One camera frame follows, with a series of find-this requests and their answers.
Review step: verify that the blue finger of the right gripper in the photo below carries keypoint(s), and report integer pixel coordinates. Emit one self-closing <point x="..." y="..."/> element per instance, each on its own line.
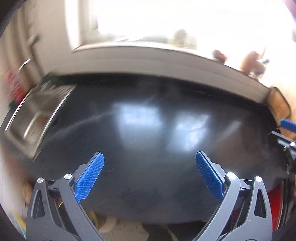
<point x="288" y="124"/>
<point x="284" y="141"/>

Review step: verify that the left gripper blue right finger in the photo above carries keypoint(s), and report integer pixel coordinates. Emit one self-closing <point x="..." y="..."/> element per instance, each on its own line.
<point x="223" y="186"/>

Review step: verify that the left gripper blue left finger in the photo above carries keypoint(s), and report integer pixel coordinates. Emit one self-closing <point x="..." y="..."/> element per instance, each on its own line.
<point x="77" y="188"/>

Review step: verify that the stainless steel kitchen sink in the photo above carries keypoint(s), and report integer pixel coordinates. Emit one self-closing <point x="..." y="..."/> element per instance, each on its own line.
<point x="32" y="118"/>

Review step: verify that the red bin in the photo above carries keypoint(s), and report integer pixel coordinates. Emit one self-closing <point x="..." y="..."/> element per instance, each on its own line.
<point x="278" y="204"/>

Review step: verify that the stone mortar with pestle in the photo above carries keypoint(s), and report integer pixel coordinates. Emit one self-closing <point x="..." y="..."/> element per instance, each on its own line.
<point x="260" y="68"/>

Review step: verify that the terracotta pot on sill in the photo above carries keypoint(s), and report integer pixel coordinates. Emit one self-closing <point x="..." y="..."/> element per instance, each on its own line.
<point x="249" y="62"/>

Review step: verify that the red bottle by sink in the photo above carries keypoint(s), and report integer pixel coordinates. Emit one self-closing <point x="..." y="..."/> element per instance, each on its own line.
<point x="16" y="88"/>

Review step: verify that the chrome sink faucet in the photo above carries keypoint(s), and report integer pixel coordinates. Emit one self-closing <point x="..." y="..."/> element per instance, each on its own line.
<point x="32" y="56"/>

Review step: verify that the black wire rack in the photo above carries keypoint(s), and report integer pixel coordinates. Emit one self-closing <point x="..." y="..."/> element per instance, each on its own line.
<point x="278" y="105"/>

